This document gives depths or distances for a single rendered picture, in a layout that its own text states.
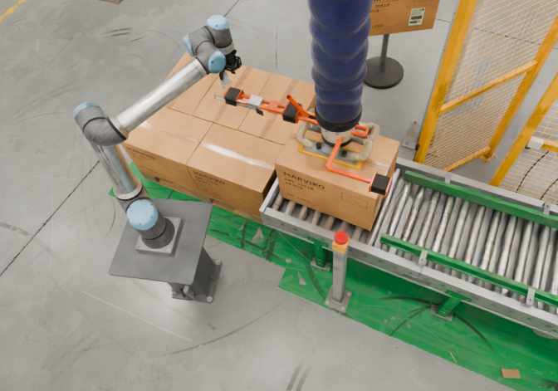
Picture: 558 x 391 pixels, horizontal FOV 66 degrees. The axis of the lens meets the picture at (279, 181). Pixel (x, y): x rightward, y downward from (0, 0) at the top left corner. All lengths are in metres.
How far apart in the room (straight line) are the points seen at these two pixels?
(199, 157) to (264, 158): 0.46
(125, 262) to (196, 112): 1.29
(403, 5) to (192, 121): 1.75
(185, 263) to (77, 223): 1.56
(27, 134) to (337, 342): 3.35
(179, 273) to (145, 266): 0.21
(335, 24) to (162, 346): 2.38
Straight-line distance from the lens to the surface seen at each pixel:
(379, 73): 4.13
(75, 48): 5.27
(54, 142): 4.45
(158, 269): 2.51
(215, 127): 3.17
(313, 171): 2.36
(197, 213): 2.58
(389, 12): 3.48
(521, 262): 2.77
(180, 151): 3.12
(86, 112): 1.99
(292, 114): 2.22
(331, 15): 1.59
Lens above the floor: 2.95
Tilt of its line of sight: 58 degrees down
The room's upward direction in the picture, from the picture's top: 11 degrees counter-clockwise
